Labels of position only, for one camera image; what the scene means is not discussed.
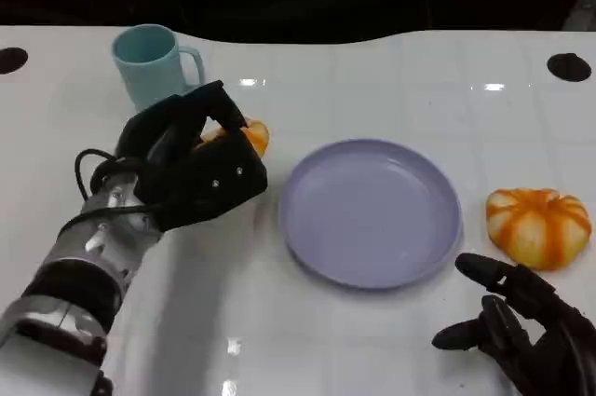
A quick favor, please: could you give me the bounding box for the black table grommet hole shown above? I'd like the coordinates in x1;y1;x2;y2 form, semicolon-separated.
0;46;30;75
546;52;593;84

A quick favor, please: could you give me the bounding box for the lilac plate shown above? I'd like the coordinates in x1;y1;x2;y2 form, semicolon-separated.
278;137;464;293

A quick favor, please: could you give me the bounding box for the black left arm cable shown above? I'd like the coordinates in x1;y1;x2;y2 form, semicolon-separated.
59;148;157;239

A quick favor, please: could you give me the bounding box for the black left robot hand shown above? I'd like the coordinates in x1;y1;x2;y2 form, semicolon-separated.
114;80;270;233

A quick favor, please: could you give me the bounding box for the pale green mug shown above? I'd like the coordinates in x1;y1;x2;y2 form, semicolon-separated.
111;23;207;111

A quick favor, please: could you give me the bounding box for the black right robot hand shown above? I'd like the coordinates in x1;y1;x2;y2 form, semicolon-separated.
431;253;596;396

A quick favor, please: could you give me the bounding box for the orange and white bread roll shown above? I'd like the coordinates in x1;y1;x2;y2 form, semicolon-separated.
485;187;593;272
195;119;271;159

